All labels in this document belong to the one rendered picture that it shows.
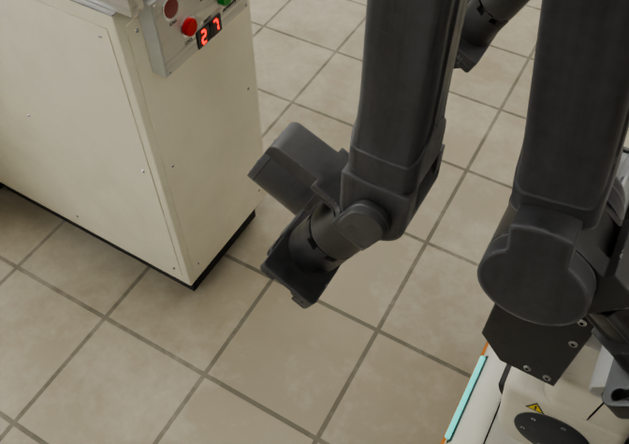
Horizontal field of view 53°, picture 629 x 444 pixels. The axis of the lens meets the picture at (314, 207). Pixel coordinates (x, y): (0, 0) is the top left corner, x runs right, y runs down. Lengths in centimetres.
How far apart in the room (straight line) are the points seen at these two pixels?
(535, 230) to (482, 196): 144
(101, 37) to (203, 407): 84
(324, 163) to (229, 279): 113
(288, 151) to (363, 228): 9
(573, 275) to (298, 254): 28
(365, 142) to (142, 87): 69
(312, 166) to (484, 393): 79
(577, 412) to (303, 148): 53
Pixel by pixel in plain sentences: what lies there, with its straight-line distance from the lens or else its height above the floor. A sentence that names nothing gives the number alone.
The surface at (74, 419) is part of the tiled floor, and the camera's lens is 156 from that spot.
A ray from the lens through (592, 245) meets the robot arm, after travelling 45.
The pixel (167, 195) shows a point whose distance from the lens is 128.
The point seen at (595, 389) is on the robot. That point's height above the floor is 89.
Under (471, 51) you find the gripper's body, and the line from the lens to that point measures 91.
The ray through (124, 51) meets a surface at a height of 77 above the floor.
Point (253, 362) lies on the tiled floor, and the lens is 153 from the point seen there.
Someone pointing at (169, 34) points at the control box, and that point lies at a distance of 106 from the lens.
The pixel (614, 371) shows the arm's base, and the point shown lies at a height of 93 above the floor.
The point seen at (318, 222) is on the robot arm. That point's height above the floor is 93.
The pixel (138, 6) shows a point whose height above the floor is 85.
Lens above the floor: 138
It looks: 52 degrees down
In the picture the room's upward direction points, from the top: straight up
